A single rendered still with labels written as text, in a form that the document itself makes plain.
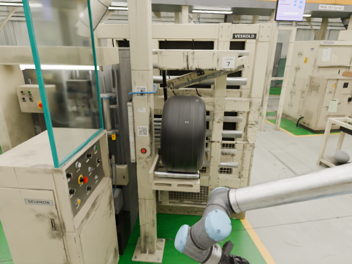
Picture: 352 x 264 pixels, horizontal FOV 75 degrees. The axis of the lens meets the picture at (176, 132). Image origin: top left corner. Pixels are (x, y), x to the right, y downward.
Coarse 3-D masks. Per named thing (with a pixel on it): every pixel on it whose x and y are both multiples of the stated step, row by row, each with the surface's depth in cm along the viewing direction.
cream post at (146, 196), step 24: (144, 0) 139; (144, 24) 143; (144, 48) 148; (144, 72) 153; (144, 120) 165; (144, 144) 172; (144, 168) 179; (144, 192) 187; (144, 216) 195; (144, 240) 204
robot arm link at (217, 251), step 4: (216, 244) 84; (216, 248) 84; (220, 248) 85; (212, 252) 82; (216, 252) 83; (220, 252) 83; (212, 256) 82; (216, 256) 82; (220, 256) 83; (208, 260) 81; (212, 260) 81; (216, 260) 82
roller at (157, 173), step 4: (156, 172) 171; (160, 172) 171; (164, 172) 171; (168, 172) 171; (172, 172) 171; (176, 172) 171; (180, 172) 171; (184, 172) 171; (188, 172) 171; (156, 176) 172; (160, 176) 171; (164, 176) 171; (168, 176) 170; (172, 176) 170; (176, 176) 170; (180, 176) 170; (184, 176) 169; (188, 176) 169; (192, 176) 169; (196, 176) 169
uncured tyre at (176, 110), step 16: (176, 96) 164; (192, 96) 165; (176, 112) 150; (192, 112) 150; (176, 128) 147; (192, 128) 146; (160, 144) 153; (176, 144) 147; (192, 144) 146; (176, 160) 153; (192, 160) 151
